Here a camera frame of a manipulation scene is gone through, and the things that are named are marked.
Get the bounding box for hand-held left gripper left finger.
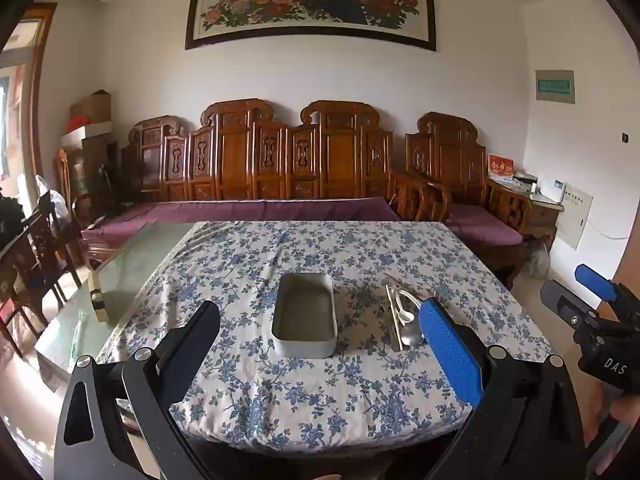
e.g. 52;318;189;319
54;301;221;480

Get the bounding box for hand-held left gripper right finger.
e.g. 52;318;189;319
419;297;586;480

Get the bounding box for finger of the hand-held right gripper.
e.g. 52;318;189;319
540;279;598;331
574;264;640;321

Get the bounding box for metal spoon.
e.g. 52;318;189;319
401;287;438;347

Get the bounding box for white plastic spoon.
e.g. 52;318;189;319
387;285;418;324

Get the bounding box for white ceramic spoon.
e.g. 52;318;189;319
395;286;425;311

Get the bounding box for rectangular metal tin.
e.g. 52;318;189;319
271;273;337;359

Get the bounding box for person's right hand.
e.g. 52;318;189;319
584;386;640;461

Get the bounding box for grey fluffy object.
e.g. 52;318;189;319
525;240;551;278

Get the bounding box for wooden side table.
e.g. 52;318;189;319
515;180;566;253

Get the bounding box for white telephone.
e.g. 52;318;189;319
540;178;567;204

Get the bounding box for yellow black block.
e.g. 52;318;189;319
89;270;108;323

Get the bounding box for small purple seat cushion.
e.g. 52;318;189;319
444;205;526;247

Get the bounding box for blue floral tablecloth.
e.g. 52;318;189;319
95;220;556;453

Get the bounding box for red card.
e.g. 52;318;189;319
487;154;514;179

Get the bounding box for long purple seat cushion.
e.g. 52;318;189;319
81;197;403;243

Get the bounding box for carved wooden armchair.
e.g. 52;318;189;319
405;112;533;286

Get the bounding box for wooden dining chair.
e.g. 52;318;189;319
52;147;93;231
0;200;83;356

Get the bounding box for carved wooden sofa bench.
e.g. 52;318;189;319
82;99;451;271

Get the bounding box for white plastic bag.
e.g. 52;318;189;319
35;175;68;233

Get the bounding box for dark wooden cabinet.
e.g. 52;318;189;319
82;135;121;211

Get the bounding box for brown cardboard box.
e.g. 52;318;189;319
70;90;112;126

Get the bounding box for white wall cable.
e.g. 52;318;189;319
592;222;632;242

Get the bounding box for white wall panel box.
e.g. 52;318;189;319
555;187;594;251

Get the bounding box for green wall sign box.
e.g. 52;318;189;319
535;70;575;105

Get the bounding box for wooden door frame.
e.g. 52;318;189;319
20;2;58;196

